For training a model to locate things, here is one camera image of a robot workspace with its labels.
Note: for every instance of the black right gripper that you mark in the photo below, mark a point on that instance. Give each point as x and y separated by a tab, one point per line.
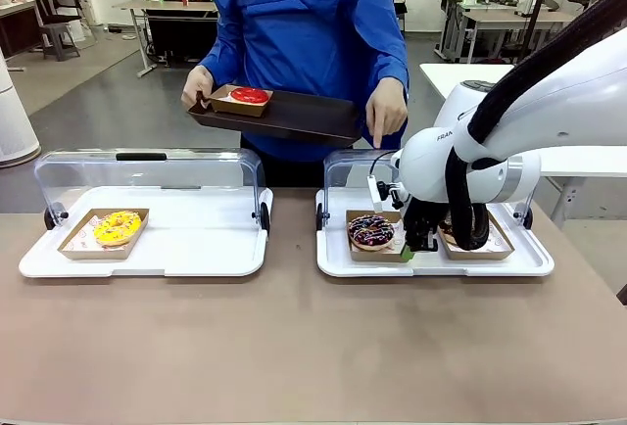
422	217

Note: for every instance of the dark brown serving tray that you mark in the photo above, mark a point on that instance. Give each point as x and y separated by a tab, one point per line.
303	116

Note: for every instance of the red glazed donut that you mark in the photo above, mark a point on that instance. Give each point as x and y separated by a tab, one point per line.
251	95

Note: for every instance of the brown cardboard donut box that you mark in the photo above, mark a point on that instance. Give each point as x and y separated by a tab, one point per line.
98	252
374	254
240	108
499	249

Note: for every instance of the white printed paper liner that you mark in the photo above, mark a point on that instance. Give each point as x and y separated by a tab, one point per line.
398	243
223	97
81	236

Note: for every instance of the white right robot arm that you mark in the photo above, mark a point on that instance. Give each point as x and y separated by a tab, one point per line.
548	116

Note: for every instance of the person's left forearm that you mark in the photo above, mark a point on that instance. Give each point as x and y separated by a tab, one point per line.
392	60

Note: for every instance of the person's right forearm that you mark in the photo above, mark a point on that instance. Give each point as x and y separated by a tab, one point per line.
213	60

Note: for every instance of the plain chocolate donut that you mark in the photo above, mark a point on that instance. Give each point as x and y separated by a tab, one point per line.
445	226

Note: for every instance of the chocolate sprinkled donut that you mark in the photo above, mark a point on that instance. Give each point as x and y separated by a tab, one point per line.
370	233

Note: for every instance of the person in blue shirt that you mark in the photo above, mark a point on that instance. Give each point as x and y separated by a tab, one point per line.
303	28

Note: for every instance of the yellow sprinkled donut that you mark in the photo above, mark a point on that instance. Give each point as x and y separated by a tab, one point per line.
117	229

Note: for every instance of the person's left hand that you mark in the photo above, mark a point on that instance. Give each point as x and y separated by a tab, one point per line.
387	102

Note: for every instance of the person's right hand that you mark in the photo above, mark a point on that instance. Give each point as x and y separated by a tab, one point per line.
196	84

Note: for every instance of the white display tray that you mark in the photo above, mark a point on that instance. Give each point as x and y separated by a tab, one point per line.
426	268
196	239

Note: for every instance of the clear plastic display lid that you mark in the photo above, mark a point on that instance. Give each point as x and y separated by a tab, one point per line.
210	170
348	170

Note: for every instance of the grey lab table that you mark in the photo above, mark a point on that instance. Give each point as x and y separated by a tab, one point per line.
161	6
495	18

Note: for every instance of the black tripod pole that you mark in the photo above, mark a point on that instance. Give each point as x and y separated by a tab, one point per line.
536	4

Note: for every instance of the grey office chair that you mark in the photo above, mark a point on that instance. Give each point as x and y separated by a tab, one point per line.
61	28

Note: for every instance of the white air purifier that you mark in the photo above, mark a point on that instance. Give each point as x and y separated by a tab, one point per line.
14	121

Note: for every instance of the wooden background desk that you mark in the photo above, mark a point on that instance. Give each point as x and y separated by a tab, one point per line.
19	18

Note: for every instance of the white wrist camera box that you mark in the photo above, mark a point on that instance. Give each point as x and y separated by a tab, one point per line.
376	195

